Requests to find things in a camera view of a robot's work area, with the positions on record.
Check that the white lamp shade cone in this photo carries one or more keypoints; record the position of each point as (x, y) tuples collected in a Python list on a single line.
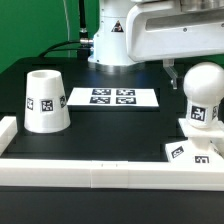
[(46, 108)]

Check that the white fence wall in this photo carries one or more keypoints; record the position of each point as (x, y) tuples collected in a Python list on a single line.
[(8, 130), (105, 174)]

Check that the white left fence wall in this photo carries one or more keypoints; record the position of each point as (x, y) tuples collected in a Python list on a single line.
[(8, 130)]

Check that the white marker sheet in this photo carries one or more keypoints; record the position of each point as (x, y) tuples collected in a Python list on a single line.
[(113, 97)]

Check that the white lamp base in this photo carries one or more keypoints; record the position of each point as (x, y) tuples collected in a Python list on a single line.
[(202, 146)]

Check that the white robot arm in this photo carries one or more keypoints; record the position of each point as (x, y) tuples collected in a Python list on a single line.
[(109, 42)]

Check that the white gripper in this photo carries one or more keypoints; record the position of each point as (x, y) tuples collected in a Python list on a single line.
[(171, 29)]

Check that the white front fence wall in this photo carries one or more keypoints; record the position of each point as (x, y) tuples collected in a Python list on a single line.
[(105, 174)]

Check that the white lamp bulb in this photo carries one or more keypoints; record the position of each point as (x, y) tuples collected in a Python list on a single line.
[(204, 89)]

